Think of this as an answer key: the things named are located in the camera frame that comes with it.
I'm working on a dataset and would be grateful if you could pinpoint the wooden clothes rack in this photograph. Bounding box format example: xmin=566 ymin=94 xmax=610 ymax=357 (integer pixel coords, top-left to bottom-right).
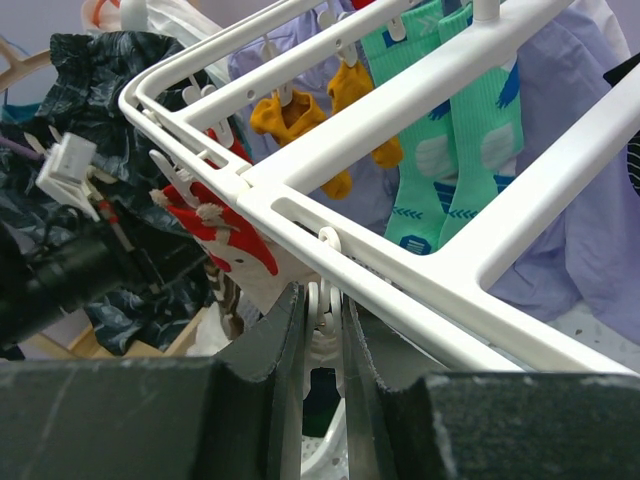
xmin=19 ymin=307 xmax=211 ymax=360

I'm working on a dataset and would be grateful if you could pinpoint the wooden clothes hanger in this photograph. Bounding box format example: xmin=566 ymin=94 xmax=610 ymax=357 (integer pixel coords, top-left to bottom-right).
xmin=1 ymin=38 xmax=52 ymax=94

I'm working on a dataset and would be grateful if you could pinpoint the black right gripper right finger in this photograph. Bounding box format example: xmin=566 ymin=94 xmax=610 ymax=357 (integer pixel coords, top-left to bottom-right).
xmin=342 ymin=300 xmax=639 ymax=479

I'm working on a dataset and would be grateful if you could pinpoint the cream red chicken sock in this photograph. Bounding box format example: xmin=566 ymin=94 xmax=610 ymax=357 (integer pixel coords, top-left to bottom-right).
xmin=150 ymin=182 xmax=316 ymax=314

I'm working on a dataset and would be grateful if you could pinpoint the orange plastic hanger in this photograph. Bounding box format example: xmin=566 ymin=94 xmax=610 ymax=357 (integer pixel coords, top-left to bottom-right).
xmin=91 ymin=0 xmax=121 ymax=26

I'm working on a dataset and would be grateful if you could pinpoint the mint green patterned sock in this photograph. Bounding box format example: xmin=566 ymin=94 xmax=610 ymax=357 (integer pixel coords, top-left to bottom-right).
xmin=361 ymin=1 xmax=457 ymax=255
xmin=439 ymin=55 xmax=524 ymax=246

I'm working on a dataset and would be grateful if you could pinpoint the white plastic sock hanger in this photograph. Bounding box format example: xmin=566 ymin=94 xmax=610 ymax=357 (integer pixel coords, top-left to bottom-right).
xmin=118 ymin=1 xmax=639 ymax=375

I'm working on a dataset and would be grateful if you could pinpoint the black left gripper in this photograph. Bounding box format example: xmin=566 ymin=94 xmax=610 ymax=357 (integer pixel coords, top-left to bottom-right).
xmin=1 ymin=200 xmax=165 ymax=350

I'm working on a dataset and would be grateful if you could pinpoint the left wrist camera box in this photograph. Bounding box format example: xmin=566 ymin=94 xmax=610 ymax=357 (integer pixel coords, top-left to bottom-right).
xmin=36 ymin=133 xmax=100 ymax=221

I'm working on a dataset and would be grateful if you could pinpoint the white perforated plastic basket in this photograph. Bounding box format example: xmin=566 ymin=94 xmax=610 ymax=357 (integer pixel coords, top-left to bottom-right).
xmin=300 ymin=399 xmax=349 ymax=480

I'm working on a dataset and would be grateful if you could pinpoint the white plastic bag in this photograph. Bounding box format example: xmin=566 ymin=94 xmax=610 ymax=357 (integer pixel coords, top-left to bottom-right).
xmin=82 ymin=0 xmax=231 ymax=86

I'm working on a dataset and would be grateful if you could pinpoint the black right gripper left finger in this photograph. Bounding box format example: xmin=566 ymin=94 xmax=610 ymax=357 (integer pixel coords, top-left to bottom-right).
xmin=1 ymin=285 xmax=305 ymax=479

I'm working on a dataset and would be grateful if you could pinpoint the lavender shirt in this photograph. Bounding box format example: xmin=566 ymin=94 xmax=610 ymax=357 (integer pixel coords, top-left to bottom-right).
xmin=235 ymin=1 xmax=639 ymax=335

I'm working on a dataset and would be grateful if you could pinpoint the black white striped sock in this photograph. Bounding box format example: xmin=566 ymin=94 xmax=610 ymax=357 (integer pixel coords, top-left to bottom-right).
xmin=603 ymin=53 xmax=640 ymax=195

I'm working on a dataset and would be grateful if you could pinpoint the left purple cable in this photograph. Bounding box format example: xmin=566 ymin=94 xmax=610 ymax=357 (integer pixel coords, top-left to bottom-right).
xmin=0 ymin=137 xmax=49 ymax=164

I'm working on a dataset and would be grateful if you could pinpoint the dark patterned shirt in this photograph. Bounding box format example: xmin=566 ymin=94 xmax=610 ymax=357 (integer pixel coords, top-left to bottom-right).
xmin=1 ymin=31 xmax=213 ymax=356

